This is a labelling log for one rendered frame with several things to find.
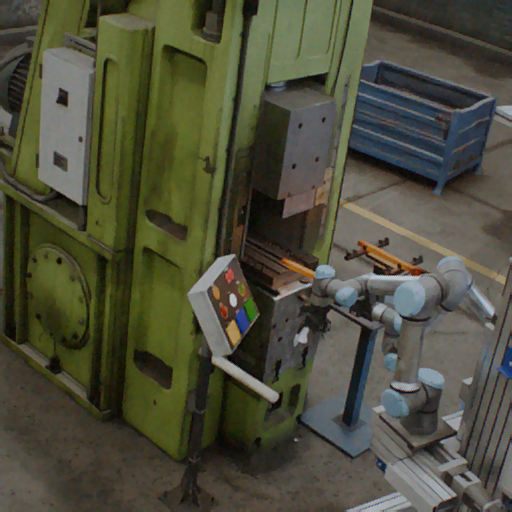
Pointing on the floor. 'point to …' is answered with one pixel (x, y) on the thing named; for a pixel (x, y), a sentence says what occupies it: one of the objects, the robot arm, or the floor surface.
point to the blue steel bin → (421, 121)
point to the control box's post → (199, 413)
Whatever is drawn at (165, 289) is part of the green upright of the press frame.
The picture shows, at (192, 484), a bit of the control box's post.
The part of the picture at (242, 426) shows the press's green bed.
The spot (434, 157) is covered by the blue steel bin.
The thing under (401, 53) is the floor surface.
